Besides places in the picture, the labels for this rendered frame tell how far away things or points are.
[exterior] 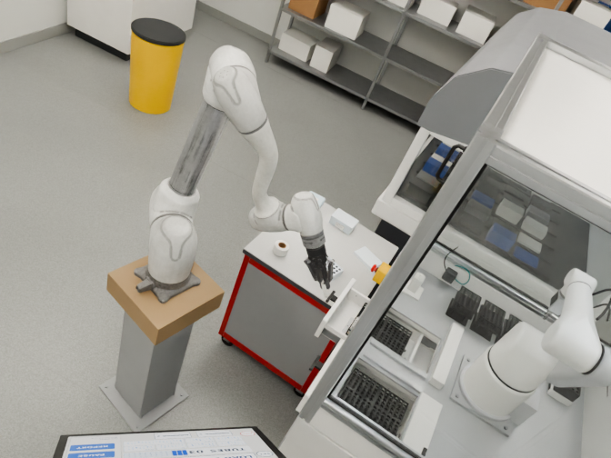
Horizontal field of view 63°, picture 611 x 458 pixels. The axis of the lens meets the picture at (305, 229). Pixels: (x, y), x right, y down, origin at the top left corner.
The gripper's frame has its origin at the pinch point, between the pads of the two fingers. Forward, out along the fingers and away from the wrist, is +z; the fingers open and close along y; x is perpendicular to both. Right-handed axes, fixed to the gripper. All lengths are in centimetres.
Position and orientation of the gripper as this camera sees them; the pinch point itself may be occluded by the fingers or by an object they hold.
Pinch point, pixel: (325, 288)
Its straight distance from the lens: 199.9
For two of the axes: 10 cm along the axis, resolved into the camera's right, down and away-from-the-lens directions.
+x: 4.6, -4.7, 7.5
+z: 2.2, 8.8, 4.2
